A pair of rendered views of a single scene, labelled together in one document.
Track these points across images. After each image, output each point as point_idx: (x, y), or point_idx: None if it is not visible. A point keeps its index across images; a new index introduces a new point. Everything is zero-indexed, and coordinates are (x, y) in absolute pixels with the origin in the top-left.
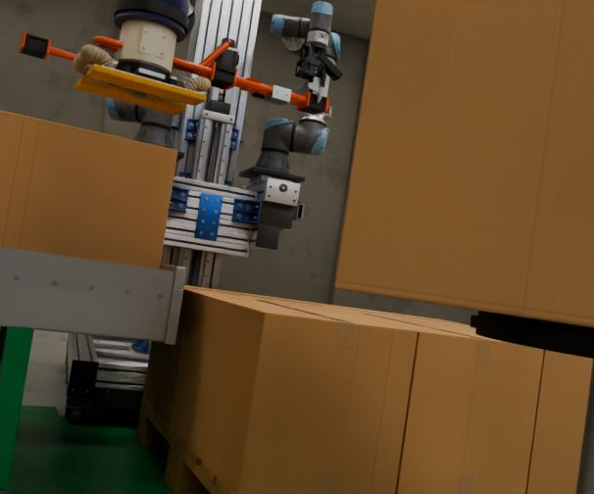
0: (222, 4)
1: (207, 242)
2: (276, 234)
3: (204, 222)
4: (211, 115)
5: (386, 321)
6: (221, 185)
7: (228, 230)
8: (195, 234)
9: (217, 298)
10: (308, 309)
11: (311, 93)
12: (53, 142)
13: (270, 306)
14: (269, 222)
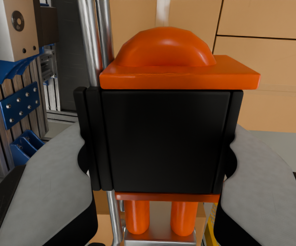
0: None
1: (38, 89)
2: (47, 11)
3: (29, 104)
4: None
5: None
6: None
7: (25, 71)
8: (38, 105)
9: (251, 130)
10: (264, 69)
11: (221, 185)
12: None
13: (276, 107)
14: (40, 29)
